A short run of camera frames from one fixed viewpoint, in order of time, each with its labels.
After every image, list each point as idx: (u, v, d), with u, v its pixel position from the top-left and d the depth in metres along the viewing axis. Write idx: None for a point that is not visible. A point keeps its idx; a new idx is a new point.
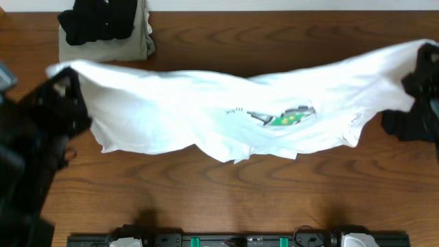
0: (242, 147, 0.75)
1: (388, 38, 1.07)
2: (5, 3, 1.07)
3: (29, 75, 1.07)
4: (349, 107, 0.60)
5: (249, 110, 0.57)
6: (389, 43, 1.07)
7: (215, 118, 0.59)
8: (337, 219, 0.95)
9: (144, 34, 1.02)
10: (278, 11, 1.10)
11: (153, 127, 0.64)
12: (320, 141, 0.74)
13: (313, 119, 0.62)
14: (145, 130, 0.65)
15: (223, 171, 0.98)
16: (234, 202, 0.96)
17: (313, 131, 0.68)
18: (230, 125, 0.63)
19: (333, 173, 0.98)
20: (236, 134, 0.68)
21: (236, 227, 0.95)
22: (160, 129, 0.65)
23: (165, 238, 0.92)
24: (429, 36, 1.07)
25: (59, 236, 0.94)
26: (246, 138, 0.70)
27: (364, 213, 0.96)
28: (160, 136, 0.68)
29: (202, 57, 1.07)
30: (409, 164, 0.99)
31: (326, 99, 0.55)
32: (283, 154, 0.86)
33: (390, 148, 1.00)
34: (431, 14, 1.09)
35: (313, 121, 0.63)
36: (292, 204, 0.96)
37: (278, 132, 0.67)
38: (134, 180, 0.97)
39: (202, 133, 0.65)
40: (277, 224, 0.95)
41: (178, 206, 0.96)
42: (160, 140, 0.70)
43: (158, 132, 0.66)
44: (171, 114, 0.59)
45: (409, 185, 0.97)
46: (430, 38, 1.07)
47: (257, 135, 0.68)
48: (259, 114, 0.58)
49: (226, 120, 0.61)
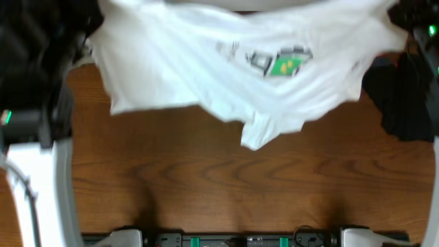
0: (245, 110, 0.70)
1: None
2: None
3: None
4: (336, 62, 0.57)
5: (231, 62, 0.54)
6: None
7: (213, 62, 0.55)
8: (336, 219, 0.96)
9: None
10: None
11: (161, 76, 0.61)
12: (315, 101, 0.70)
13: (319, 66, 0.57)
14: (151, 79, 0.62)
15: (223, 171, 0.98)
16: (234, 201, 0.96)
17: (306, 96, 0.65)
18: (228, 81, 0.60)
19: (333, 173, 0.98)
20: (235, 95, 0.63)
21: (235, 226, 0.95)
22: (166, 78, 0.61)
23: (165, 238, 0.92)
24: None
25: None
26: (244, 99, 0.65)
27: (363, 213, 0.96)
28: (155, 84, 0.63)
29: None
30: (409, 164, 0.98)
31: (325, 43, 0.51)
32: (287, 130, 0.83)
33: (391, 148, 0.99)
34: None
35: (317, 70, 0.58)
36: (291, 204, 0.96)
37: (280, 89, 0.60)
38: (135, 180, 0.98)
39: (204, 86, 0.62)
40: (277, 224, 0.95)
41: (178, 206, 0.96)
42: (167, 92, 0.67)
43: (165, 82, 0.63)
44: (168, 53, 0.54)
45: (409, 184, 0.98)
46: None
47: (256, 95, 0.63)
48: (258, 55, 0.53)
49: (223, 69, 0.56)
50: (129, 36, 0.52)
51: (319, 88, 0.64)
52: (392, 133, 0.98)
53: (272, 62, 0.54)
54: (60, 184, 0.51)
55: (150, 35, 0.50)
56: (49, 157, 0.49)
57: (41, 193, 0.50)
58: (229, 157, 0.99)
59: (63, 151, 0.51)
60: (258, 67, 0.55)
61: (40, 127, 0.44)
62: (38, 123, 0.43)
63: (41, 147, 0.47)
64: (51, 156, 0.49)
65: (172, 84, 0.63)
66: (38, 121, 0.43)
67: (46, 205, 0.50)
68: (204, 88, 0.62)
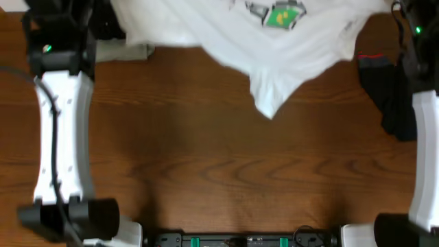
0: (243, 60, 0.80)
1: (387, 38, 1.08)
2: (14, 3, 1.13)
3: None
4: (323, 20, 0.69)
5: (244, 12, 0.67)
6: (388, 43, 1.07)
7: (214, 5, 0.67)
8: (336, 219, 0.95)
9: None
10: None
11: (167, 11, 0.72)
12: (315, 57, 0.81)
13: (311, 22, 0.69)
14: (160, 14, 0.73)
15: (223, 171, 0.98)
16: (234, 201, 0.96)
17: (302, 49, 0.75)
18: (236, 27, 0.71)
19: (333, 172, 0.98)
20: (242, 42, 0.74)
21: (235, 227, 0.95)
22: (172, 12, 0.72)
23: (165, 238, 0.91)
24: None
25: None
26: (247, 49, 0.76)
27: (365, 213, 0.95)
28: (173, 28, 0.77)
29: (202, 57, 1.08)
30: (409, 164, 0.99)
31: None
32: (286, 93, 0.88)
33: (391, 148, 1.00)
34: None
35: (311, 27, 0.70)
36: (291, 204, 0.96)
37: (277, 40, 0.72)
38: (134, 179, 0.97)
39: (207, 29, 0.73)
40: (277, 224, 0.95)
41: (177, 205, 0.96)
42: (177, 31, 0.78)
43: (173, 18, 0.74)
44: None
45: (409, 184, 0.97)
46: None
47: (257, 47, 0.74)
48: (256, 5, 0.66)
49: (225, 17, 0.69)
50: None
51: (314, 42, 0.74)
52: (392, 134, 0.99)
53: (269, 13, 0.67)
54: (81, 108, 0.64)
55: None
56: (76, 84, 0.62)
57: (66, 111, 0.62)
58: (230, 156, 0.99)
59: (85, 86, 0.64)
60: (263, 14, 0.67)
61: (75, 60, 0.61)
62: (70, 65, 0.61)
63: (70, 73, 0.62)
64: (76, 84, 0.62)
65: (186, 28, 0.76)
66: (68, 64, 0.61)
67: (66, 123, 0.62)
68: (209, 36, 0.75)
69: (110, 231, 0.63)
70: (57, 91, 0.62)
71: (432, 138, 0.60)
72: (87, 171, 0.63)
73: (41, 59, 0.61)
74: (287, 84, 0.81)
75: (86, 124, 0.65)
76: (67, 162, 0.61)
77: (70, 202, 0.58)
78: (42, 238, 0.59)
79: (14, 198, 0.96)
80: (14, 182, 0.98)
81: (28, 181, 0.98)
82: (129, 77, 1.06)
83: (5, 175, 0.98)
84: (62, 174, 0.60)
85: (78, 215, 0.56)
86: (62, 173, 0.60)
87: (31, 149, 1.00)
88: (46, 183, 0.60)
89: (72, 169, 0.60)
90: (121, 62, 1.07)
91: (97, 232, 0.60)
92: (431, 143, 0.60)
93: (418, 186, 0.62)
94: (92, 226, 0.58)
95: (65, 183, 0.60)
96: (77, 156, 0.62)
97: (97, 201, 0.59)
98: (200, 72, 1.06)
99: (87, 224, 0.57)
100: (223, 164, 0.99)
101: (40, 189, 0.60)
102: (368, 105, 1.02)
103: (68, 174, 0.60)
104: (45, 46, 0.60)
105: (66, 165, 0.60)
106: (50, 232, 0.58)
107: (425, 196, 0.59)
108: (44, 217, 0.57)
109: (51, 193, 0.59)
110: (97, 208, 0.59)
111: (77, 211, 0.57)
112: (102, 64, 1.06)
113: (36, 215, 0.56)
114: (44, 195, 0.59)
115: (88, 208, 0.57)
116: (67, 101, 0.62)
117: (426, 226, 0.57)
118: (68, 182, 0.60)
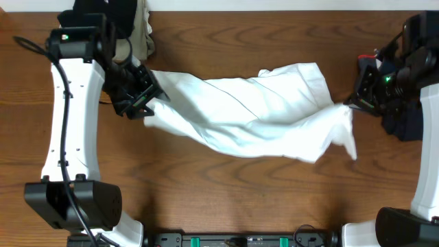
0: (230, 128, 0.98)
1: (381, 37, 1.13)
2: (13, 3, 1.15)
3: (31, 77, 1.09)
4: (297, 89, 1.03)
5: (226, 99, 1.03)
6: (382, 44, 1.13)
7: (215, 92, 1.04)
8: (337, 219, 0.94)
9: (144, 33, 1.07)
10: (276, 10, 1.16)
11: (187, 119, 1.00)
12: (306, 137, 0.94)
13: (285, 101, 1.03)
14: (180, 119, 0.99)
15: (223, 171, 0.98)
16: (234, 202, 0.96)
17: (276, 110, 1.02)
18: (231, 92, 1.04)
19: (333, 172, 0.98)
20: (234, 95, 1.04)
21: (236, 226, 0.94)
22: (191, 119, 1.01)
23: (165, 238, 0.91)
24: None
25: (58, 236, 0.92)
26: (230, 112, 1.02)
27: (366, 213, 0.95)
28: (219, 109, 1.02)
29: (202, 57, 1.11)
30: (409, 163, 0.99)
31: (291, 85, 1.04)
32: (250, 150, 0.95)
33: (390, 148, 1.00)
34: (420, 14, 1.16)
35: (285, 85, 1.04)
36: (291, 204, 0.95)
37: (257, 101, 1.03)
38: (134, 180, 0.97)
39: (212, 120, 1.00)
40: (277, 224, 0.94)
41: (176, 206, 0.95)
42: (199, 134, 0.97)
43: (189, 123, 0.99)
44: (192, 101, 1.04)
45: (407, 184, 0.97)
46: None
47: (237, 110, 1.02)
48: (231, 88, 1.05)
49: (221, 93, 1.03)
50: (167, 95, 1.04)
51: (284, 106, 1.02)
52: (392, 133, 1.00)
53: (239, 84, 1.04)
54: (92, 90, 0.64)
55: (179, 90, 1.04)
56: (90, 71, 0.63)
57: (76, 92, 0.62)
58: (229, 156, 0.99)
59: (97, 73, 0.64)
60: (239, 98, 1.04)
61: (89, 47, 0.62)
62: (85, 53, 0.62)
63: (84, 60, 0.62)
64: (91, 68, 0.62)
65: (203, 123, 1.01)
66: (83, 52, 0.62)
67: (77, 105, 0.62)
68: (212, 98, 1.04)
69: (110, 215, 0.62)
70: (70, 75, 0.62)
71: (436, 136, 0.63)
72: (93, 155, 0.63)
73: (59, 46, 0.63)
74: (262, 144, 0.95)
75: (94, 112, 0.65)
76: (75, 144, 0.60)
77: (76, 180, 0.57)
78: (44, 217, 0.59)
79: (14, 199, 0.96)
80: (14, 183, 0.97)
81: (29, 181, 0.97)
82: None
83: (5, 175, 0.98)
84: (70, 155, 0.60)
85: (82, 195, 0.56)
86: (69, 154, 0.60)
87: (30, 149, 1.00)
88: (53, 162, 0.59)
89: (80, 149, 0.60)
90: None
91: (99, 215, 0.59)
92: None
93: (423, 177, 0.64)
94: (94, 206, 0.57)
95: (73, 164, 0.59)
96: (86, 140, 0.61)
97: (100, 182, 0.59)
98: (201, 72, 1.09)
99: (91, 203, 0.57)
100: (223, 164, 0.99)
101: (47, 167, 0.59)
102: None
103: (75, 155, 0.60)
104: (63, 36, 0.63)
105: (76, 145, 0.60)
106: (53, 210, 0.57)
107: (429, 183, 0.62)
108: (49, 194, 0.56)
109: (59, 173, 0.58)
110: (101, 191, 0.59)
111: (82, 191, 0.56)
112: None
113: (42, 191, 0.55)
114: (51, 173, 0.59)
115: (93, 186, 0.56)
116: (79, 85, 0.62)
117: (427, 216, 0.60)
118: (75, 162, 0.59)
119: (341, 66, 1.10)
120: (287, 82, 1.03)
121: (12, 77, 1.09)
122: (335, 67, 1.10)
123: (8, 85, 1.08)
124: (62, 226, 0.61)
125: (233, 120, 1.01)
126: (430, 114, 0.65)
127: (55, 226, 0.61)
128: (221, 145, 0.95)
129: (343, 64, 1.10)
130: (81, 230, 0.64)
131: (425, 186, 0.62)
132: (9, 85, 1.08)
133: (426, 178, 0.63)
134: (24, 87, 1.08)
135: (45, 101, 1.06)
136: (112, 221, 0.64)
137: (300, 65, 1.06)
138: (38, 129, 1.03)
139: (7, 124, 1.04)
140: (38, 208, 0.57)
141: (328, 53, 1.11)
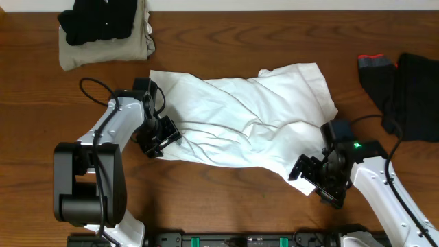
0: (230, 138, 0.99)
1: (383, 37, 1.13)
2: (12, 3, 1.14)
3: (31, 77, 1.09)
4: (293, 92, 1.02)
5: (224, 104, 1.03)
6: (383, 43, 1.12)
7: (215, 96, 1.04)
8: (337, 219, 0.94)
9: (144, 34, 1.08)
10: (276, 10, 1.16)
11: (186, 127, 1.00)
12: (301, 136, 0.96)
13: (283, 105, 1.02)
14: (182, 129, 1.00)
15: (223, 171, 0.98)
16: (234, 202, 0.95)
17: (275, 115, 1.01)
18: (232, 96, 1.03)
19: None
20: (234, 99, 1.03)
21: (236, 227, 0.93)
22: (189, 127, 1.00)
23: (165, 238, 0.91)
24: (421, 36, 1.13)
25: (59, 236, 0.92)
26: (228, 119, 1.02)
27: (366, 212, 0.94)
28: (217, 114, 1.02)
29: (202, 57, 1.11)
30: (409, 164, 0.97)
31: (289, 88, 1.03)
32: (248, 160, 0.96)
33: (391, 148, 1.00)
34: (419, 14, 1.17)
35: (283, 89, 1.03)
36: (292, 204, 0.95)
37: (256, 106, 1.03)
38: (135, 180, 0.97)
39: (210, 127, 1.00)
40: (277, 224, 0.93)
41: (175, 206, 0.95)
42: (197, 144, 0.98)
43: (188, 134, 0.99)
44: (192, 106, 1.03)
45: (411, 185, 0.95)
46: (422, 38, 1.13)
47: (236, 119, 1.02)
48: (232, 93, 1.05)
49: (221, 98, 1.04)
50: (170, 100, 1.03)
51: (282, 109, 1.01)
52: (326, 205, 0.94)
53: (233, 92, 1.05)
54: (134, 114, 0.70)
55: (179, 96, 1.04)
56: (138, 105, 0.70)
57: (124, 108, 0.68)
58: None
59: (140, 112, 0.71)
60: (239, 101, 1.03)
61: (141, 95, 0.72)
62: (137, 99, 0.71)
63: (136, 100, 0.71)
64: (138, 106, 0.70)
65: (200, 130, 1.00)
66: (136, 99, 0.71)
67: (120, 114, 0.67)
68: (211, 103, 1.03)
69: (117, 210, 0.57)
70: (123, 101, 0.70)
71: (373, 191, 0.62)
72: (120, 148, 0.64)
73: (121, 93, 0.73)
74: (258, 150, 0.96)
75: (129, 130, 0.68)
76: (111, 127, 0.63)
77: (103, 145, 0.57)
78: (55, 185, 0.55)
79: (13, 199, 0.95)
80: (14, 182, 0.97)
81: (28, 181, 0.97)
82: (129, 73, 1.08)
83: (5, 175, 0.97)
84: (104, 132, 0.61)
85: (105, 160, 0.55)
86: (104, 132, 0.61)
87: (31, 150, 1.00)
88: (88, 134, 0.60)
89: (114, 132, 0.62)
90: (121, 62, 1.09)
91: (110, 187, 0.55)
92: (375, 195, 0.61)
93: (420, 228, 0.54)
94: (112, 177, 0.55)
95: (105, 138, 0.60)
96: (120, 129, 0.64)
97: (123, 166, 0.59)
98: (201, 72, 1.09)
99: (111, 167, 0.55)
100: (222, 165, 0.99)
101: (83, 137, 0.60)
102: (366, 105, 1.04)
103: (109, 134, 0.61)
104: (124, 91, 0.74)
105: (108, 129, 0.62)
106: (71, 169, 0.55)
107: (394, 234, 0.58)
108: (73, 155, 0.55)
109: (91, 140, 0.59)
110: (119, 163, 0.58)
111: (105, 152, 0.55)
112: (103, 64, 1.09)
113: (71, 150, 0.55)
114: (85, 138, 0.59)
115: (116, 150, 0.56)
116: (127, 106, 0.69)
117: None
118: (107, 137, 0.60)
119: (343, 66, 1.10)
120: (287, 83, 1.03)
121: (12, 78, 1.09)
122: (335, 66, 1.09)
123: (8, 84, 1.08)
124: (66, 206, 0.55)
125: (232, 123, 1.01)
126: (368, 193, 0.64)
127: (57, 207, 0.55)
128: (218, 156, 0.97)
129: (344, 63, 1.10)
130: (81, 220, 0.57)
131: (394, 237, 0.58)
132: (9, 85, 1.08)
133: (389, 230, 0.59)
134: (24, 86, 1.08)
135: (45, 101, 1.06)
136: (117, 219, 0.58)
137: (300, 64, 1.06)
138: (38, 128, 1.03)
139: (8, 123, 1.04)
140: (56, 171, 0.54)
141: (329, 52, 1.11)
